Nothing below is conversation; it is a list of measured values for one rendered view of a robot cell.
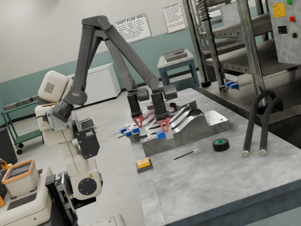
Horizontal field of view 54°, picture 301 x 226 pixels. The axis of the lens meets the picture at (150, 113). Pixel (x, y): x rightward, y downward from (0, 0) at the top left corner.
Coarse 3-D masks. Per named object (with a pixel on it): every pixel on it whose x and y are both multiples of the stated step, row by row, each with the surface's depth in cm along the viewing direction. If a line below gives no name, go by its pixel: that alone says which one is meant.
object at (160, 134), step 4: (164, 128) 150; (156, 132) 152; (160, 132) 150; (164, 132) 149; (168, 132) 148; (152, 136) 150; (156, 136) 150; (160, 136) 149; (164, 136) 149; (168, 136) 149; (172, 136) 149
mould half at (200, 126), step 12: (180, 120) 173; (192, 120) 162; (204, 120) 163; (216, 120) 169; (228, 120) 164; (144, 132) 176; (180, 132) 162; (192, 132) 163; (204, 132) 164; (216, 132) 165; (144, 144) 162; (156, 144) 162; (168, 144) 163; (180, 144) 164
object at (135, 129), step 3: (138, 123) 180; (135, 126) 180; (144, 126) 176; (132, 129) 177; (135, 129) 176; (138, 129) 177; (141, 129) 176; (144, 129) 177; (126, 132) 178; (129, 132) 178; (135, 132) 177; (141, 132) 177
